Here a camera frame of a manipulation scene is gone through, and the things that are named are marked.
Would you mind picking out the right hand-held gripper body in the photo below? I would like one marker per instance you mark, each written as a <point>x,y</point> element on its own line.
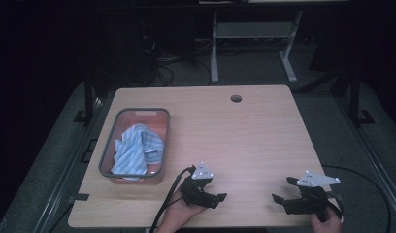
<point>311,197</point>

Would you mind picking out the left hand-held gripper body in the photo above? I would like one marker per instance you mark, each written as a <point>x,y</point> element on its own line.
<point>196,189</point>

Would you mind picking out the pink basket with grey rim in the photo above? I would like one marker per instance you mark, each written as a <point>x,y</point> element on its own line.
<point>160,124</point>

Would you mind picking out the blue striped cloth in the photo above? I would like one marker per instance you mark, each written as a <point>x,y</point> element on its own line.
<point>131,152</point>

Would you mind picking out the person's right hand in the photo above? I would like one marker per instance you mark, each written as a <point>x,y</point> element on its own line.
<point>327,223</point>

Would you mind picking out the person's left hand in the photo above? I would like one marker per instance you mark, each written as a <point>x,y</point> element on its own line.
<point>178,215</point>

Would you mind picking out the black table edge clip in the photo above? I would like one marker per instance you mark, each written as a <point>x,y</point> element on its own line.
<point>79,197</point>

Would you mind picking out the white metal stand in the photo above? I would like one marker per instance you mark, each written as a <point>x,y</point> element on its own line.
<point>256,30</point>

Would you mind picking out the aluminium frame rail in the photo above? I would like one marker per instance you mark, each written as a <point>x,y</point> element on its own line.
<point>68,168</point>
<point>377,161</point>

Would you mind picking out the black metal post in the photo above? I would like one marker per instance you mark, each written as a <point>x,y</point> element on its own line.
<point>88,97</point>
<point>355,97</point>

